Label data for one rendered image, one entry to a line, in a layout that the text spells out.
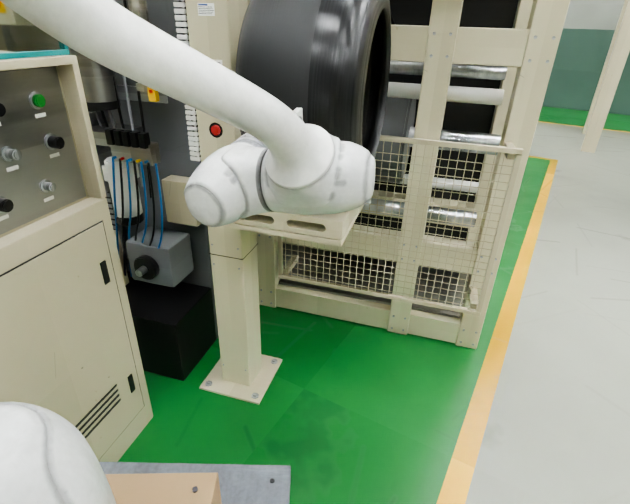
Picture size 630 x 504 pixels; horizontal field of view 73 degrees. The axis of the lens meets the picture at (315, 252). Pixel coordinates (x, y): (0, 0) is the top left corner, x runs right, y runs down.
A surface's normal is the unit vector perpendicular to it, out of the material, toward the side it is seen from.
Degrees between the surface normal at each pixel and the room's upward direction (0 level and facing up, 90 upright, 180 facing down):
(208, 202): 90
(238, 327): 90
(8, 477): 55
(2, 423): 7
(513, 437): 0
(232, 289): 90
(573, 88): 90
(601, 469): 0
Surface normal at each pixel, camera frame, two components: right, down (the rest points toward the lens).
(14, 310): 0.96, 0.16
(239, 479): 0.03, -0.88
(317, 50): -0.26, 0.09
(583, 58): -0.50, 0.40
